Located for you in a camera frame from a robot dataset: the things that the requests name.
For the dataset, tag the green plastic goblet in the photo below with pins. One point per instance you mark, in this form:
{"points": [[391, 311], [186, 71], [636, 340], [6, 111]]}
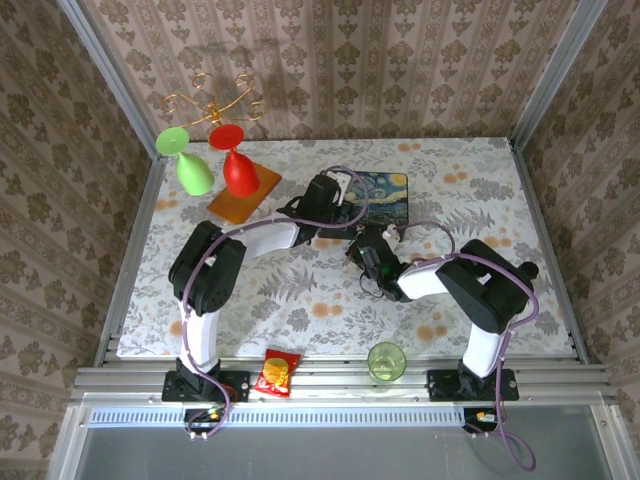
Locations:
{"points": [[195, 175]]}

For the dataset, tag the small controller board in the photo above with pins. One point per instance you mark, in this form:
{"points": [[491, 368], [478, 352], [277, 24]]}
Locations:
{"points": [[205, 420], [480, 420]]}

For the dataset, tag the green transparent cup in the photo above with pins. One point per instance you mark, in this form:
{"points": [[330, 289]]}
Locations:
{"points": [[386, 363]]}

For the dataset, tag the aluminium front rail frame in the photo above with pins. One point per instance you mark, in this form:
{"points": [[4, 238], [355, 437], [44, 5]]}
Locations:
{"points": [[340, 385]]}

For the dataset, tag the aluminium side rail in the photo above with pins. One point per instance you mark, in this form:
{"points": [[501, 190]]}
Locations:
{"points": [[131, 255], [550, 250]]}

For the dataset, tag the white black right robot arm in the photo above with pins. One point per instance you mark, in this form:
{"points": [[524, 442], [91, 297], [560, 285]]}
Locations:
{"points": [[480, 350]]}

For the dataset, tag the red snack packet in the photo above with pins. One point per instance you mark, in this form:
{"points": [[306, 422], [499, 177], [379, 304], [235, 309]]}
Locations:
{"points": [[277, 372]]}

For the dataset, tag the red plastic goblet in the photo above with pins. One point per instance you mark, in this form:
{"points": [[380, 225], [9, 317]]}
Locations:
{"points": [[240, 175]]}

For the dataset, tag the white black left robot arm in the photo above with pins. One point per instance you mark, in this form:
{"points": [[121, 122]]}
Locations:
{"points": [[200, 340]]}

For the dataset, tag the aluminium corner post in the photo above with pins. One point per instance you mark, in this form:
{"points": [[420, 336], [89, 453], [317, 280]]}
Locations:
{"points": [[554, 75], [114, 80]]}

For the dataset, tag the amber rectangular board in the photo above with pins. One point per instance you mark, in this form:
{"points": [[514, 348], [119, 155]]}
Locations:
{"points": [[235, 207]]}

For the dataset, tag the starry night painting tin box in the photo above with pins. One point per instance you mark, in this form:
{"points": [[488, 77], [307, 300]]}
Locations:
{"points": [[390, 200]]}

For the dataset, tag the orange spice bottle black cap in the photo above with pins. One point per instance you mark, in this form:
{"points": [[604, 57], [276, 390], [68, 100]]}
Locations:
{"points": [[529, 270]]}

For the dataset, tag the floral tablecloth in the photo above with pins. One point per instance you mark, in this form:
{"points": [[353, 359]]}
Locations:
{"points": [[300, 320]]}

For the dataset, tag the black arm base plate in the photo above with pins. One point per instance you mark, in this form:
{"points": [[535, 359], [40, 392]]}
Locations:
{"points": [[237, 385], [445, 387]]}

